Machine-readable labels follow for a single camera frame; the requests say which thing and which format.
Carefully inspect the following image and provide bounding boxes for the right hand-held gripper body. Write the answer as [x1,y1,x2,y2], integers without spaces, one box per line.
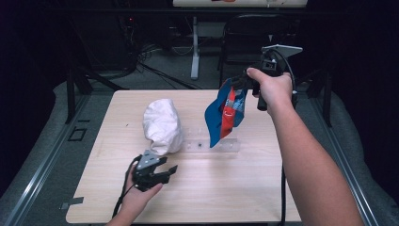
[249,43,304,112]

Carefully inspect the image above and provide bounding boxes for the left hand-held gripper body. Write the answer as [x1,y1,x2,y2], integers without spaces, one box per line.
[132,149,168,193]

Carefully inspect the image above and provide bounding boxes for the white bucket hat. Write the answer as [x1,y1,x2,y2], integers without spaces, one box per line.
[142,98,185,156]

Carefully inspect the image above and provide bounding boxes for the blue and orange baseball cap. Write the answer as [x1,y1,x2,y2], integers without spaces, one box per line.
[203,77,249,149]

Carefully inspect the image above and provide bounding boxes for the clear plastic tray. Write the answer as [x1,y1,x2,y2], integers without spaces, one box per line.
[180,126,241,155]

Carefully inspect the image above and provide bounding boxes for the person's right hand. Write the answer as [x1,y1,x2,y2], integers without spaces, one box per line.
[246,67,295,111]

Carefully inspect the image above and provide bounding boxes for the person's left hand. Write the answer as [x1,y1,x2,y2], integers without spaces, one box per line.
[120,166,164,216]

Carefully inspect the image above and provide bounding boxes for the black folding chair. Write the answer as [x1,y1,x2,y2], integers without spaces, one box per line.
[217,13,299,90]

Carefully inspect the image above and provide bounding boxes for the white desk leg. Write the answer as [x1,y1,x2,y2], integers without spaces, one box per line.
[190,16,200,81]

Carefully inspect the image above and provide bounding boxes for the white desk top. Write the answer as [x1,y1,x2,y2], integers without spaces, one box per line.
[172,0,309,8]

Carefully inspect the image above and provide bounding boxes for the black metal stand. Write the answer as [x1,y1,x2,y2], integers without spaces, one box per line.
[64,66,130,124]
[295,66,334,128]

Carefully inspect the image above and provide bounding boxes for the grey tape strip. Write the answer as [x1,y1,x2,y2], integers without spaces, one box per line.
[58,196,86,211]

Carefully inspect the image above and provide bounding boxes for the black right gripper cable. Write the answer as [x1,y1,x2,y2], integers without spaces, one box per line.
[272,48,298,226]

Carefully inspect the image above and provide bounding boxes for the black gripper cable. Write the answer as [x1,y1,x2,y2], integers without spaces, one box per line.
[272,48,298,226]
[111,154,143,219]

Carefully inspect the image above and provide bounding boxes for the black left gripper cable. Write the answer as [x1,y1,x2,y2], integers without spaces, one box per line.
[111,154,143,219]

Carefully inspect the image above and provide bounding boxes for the black floor cables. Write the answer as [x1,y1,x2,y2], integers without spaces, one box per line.
[136,59,202,90]

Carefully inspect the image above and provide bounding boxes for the aluminium floor rail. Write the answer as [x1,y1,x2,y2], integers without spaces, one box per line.
[5,93,92,226]
[308,93,381,226]

